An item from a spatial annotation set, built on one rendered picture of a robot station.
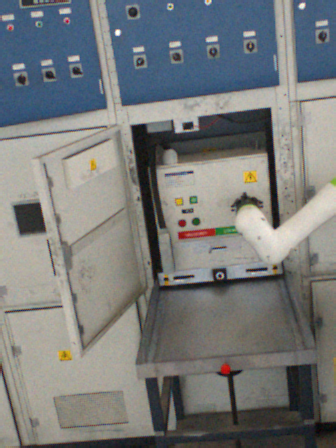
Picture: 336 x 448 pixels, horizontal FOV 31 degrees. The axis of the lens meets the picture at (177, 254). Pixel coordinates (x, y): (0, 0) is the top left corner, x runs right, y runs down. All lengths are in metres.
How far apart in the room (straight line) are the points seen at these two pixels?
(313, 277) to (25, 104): 1.40
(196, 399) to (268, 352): 0.97
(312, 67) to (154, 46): 0.62
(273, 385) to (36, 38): 1.83
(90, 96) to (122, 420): 1.55
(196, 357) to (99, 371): 0.92
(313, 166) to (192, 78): 0.61
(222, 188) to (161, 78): 0.51
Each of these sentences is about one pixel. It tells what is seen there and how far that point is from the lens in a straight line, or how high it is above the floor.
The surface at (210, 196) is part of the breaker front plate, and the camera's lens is 2.56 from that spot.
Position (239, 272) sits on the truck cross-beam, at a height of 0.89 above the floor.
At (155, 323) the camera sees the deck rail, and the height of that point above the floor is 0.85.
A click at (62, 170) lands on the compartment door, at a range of 2.20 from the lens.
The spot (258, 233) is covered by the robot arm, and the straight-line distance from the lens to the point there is 2.16.
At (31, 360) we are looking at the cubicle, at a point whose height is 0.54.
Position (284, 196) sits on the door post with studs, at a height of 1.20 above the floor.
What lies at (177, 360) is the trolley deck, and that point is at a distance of 2.13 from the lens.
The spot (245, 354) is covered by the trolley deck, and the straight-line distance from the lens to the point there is 2.12.
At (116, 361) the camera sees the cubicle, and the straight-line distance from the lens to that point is 2.93.
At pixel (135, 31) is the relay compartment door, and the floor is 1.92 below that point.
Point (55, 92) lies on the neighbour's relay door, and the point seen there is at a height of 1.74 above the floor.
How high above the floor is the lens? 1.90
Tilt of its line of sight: 20 degrees down
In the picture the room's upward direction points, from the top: 8 degrees counter-clockwise
